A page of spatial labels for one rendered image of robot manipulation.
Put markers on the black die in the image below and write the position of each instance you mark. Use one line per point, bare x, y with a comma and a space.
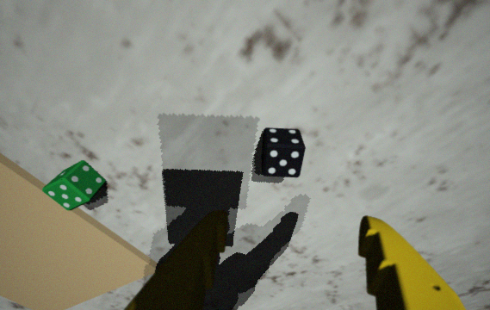
282, 152

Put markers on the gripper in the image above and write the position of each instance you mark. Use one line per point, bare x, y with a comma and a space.
398, 277

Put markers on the tan square mat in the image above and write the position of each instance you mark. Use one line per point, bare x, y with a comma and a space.
54, 259

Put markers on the green die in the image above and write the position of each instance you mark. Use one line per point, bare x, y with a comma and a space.
75, 186

